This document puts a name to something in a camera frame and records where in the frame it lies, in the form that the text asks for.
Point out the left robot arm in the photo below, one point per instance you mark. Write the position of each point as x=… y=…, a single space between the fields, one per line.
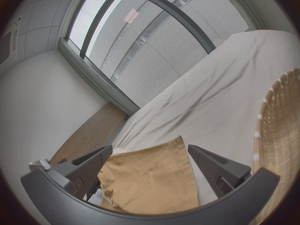
x=39 y=165

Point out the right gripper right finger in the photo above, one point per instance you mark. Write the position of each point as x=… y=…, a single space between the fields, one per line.
x=211 y=167

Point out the window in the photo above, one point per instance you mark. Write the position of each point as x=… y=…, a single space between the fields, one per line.
x=150 y=43

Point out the tan shorts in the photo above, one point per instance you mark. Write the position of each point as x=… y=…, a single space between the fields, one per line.
x=150 y=177

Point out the grey-green curtain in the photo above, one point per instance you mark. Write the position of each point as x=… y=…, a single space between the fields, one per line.
x=93 y=74
x=246 y=6

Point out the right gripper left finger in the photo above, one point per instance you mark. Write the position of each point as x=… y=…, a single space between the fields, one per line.
x=89 y=165

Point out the round woven basket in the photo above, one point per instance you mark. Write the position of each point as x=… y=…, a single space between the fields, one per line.
x=279 y=135

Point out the pile of clothes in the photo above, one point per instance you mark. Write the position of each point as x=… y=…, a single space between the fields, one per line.
x=92 y=189

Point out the bed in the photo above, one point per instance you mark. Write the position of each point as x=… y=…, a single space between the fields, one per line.
x=211 y=83

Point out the white ceiling air conditioner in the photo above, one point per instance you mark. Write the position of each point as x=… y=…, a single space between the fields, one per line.
x=8 y=43

